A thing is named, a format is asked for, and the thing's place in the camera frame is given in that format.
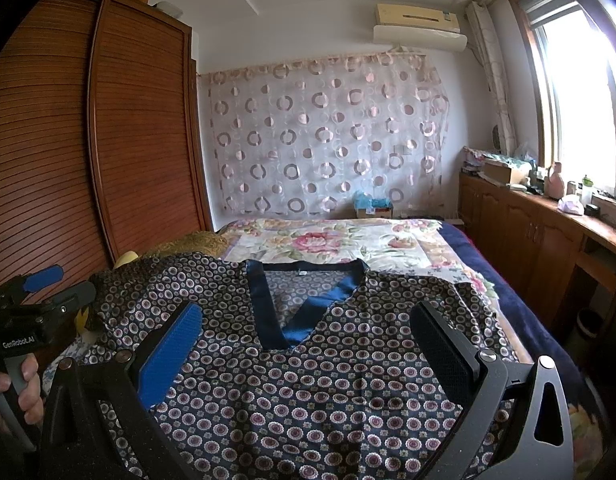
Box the navy circle-patterned shirt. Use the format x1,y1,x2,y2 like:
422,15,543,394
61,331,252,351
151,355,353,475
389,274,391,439
86,252,514,479

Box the person's left hand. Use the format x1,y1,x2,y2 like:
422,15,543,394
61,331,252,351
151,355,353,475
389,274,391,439
0,353,44,434

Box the wooden louvered wardrobe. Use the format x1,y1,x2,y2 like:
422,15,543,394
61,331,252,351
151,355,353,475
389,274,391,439
0,0,210,286

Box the olive patterned pillow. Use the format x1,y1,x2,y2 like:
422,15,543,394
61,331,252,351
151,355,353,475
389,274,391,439
141,231,229,258

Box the wooden side cabinet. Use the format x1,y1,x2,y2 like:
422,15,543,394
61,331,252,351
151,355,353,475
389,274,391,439
459,174,616,328

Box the floral bed cover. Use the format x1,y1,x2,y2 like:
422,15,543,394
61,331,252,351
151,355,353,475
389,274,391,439
220,219,498,309

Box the pink bottle on cabinet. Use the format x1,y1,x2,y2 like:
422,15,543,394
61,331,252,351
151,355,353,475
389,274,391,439
544,162,566,200

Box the cardboard box on cabinet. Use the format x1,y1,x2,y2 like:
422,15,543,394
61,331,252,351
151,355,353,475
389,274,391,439
482,159,531,185

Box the blue item box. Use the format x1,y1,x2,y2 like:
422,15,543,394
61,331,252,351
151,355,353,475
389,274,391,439
353,191,393,219

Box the sheer circle-patterned curtain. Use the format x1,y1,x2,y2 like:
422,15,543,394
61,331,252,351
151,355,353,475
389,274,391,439
198,51,450,219

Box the window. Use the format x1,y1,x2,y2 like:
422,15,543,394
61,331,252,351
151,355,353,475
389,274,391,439
510,0,616,196

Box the gathered window curtain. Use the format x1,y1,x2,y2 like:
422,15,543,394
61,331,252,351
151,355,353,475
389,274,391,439
466,1,517,156

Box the wall air conditioner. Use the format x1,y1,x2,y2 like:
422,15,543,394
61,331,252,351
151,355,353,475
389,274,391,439
373,3,467,52

